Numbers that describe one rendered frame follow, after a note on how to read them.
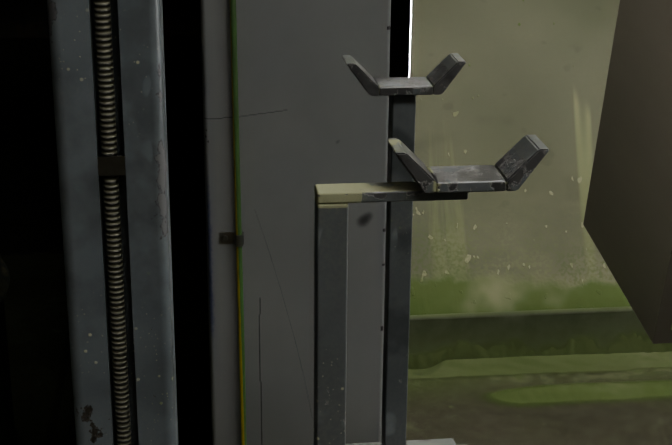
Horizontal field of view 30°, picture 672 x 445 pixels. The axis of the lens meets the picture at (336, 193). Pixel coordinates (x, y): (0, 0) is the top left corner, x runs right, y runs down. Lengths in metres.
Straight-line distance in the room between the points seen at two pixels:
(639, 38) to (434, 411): 0.98
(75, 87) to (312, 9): 0.53
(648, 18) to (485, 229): 0.97
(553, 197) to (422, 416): 0.61
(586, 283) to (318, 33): 1.73
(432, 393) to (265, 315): 1.44
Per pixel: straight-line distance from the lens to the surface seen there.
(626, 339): 2.89
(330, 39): 1.20
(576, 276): 2.84
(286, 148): 1.23
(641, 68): 2.00
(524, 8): 3.00
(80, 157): 0.70
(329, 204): 0.64
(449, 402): 2.67
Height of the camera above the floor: 1.30
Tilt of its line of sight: 19 degrees down
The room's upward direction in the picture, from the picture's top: straight up
